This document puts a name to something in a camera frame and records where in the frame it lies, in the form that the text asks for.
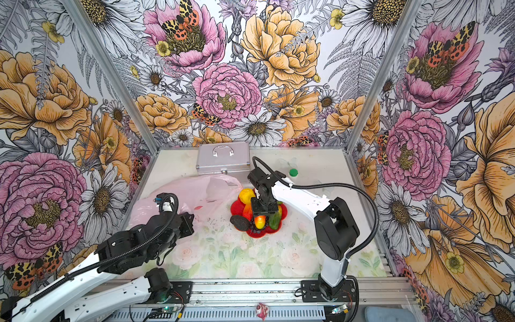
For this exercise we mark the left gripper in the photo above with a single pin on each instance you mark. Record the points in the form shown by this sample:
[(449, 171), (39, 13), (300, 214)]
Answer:
[(186, 227)]

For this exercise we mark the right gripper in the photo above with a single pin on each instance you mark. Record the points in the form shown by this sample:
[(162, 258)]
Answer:
[(257, 210)]

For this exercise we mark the red yellow mango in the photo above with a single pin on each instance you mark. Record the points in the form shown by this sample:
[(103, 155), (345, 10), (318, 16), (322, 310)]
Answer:
[(263, 222)]

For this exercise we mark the dark avocado bottom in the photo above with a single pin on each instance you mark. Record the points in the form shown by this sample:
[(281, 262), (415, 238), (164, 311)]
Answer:
[(240, 223)]

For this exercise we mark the red flower-shaped plate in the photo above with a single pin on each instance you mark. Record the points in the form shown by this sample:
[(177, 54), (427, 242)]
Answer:
[(237, 208)]

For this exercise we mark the pink plastic bag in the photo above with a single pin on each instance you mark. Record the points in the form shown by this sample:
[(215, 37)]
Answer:
[(208, 197)]

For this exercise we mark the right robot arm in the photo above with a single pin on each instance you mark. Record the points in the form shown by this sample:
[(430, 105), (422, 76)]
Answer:
[(335, 227)]

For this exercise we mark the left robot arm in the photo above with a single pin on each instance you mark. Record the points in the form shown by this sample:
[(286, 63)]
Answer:
[(121, 252)]

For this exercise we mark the orange carrot-like fruit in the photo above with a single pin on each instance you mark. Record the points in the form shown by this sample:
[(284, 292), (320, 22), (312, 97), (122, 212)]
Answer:
[(248, 213)]

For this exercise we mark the green red mango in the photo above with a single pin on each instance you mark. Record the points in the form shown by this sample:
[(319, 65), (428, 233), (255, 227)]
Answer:
[(275, 219)]

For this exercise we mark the yellow lemon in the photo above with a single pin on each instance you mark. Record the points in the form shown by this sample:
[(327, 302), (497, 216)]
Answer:
[(246, 196)]

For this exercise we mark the silver metal case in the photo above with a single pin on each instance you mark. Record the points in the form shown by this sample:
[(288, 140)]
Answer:
[(232, 159)]

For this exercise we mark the green circuit board left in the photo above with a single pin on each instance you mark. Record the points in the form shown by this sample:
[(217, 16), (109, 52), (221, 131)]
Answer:
[(166, 310)]

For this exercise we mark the green circuit board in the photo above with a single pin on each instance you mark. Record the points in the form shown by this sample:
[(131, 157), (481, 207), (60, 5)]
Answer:
[(342, 309), (166, 310)]

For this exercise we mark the pink small toy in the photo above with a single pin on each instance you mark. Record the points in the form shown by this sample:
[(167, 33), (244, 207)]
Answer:
[(262, 311)]

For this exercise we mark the white vented strip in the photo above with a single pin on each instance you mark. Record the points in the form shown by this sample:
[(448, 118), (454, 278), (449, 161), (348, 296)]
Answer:
[(306, 313)]

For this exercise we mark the green circuit board right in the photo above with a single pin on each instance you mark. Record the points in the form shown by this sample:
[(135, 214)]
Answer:
[(342, 309)]

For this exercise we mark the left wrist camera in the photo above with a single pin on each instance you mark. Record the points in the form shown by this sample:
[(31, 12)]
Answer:
[(167, 202)]

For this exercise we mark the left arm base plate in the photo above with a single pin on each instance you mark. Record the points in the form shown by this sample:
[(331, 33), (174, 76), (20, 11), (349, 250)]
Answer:
[(178, 293)]

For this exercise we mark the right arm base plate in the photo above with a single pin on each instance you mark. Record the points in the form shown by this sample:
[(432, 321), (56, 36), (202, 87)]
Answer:
[(317, 291)]

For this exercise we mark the aluminium front rail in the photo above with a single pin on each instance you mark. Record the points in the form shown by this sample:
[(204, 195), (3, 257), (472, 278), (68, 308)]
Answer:
[(275, 292)]

